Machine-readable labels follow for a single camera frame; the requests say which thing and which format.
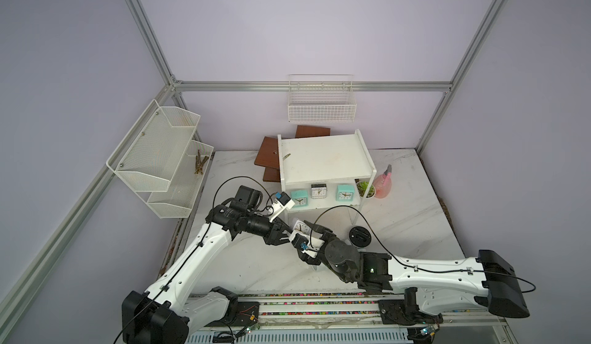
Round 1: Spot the white mesh wall bin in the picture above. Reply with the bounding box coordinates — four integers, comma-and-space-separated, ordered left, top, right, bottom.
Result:
106, 100, 200, 193
146, 140, 214, 219

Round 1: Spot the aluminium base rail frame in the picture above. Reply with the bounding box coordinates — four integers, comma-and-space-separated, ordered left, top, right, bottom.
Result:
131, 291, 518, 344

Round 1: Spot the green succulent in white pot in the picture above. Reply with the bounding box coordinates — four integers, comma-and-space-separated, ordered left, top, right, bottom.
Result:
356, 181, 376, 199

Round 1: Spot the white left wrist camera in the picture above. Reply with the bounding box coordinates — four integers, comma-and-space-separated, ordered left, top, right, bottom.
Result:
269, 192, 295, 222

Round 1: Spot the clear square alarm clock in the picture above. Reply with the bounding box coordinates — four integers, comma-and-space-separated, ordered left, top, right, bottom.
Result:
292, 219, 312, 236
310, 183, 328, 199

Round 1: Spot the brown wooden step stand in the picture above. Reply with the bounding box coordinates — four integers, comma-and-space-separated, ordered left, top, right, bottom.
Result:
254, 125, 331, 182

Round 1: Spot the white two-tier shelf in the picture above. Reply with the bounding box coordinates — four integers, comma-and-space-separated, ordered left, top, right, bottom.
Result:
277, 130, 376, 218

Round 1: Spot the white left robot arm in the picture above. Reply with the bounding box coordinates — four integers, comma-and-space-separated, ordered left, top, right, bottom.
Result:
116, 186, 295, 343

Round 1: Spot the white wire wall basket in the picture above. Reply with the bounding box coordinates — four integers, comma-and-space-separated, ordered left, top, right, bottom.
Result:
287, 74, 357, 123

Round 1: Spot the pink spray bottle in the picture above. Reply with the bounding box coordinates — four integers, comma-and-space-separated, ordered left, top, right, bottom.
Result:
372, 165, 392, 199

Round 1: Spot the white mesh upper wall bin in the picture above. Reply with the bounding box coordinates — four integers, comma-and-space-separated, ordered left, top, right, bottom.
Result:
106, 100, 200, 193

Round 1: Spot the mint green alarm clock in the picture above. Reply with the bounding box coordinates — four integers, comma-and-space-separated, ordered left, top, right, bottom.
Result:
290, 190, 309, 207
336, 184, 356, 202

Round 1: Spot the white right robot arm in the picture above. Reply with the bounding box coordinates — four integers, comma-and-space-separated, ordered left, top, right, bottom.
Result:
289, 221, 530, 319

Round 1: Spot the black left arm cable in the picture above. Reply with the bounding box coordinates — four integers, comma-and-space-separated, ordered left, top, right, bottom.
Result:
112, 175, 275, 344

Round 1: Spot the white mesh lower wall bin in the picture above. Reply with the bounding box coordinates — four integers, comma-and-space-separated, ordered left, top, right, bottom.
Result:
146, 140, 214, 219

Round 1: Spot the black round alarm clock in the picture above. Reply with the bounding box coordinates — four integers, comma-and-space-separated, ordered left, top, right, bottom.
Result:
348, 226, 372, 249

